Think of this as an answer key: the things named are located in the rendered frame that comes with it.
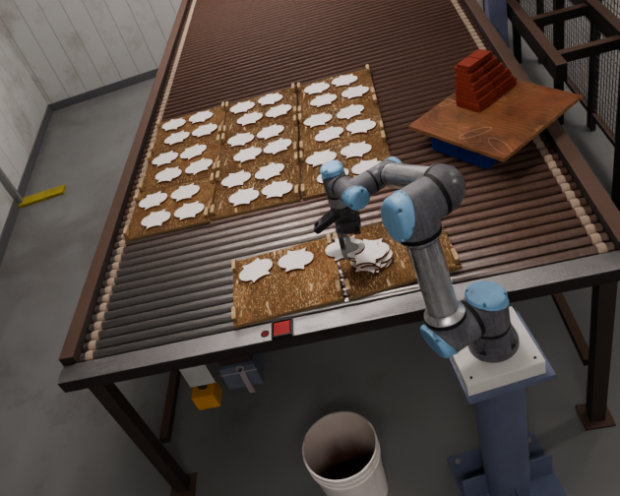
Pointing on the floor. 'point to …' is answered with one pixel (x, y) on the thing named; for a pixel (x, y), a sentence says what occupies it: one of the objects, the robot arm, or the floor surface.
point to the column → (506, 444)
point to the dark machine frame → (527, 26)
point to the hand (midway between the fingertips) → (344, 248)
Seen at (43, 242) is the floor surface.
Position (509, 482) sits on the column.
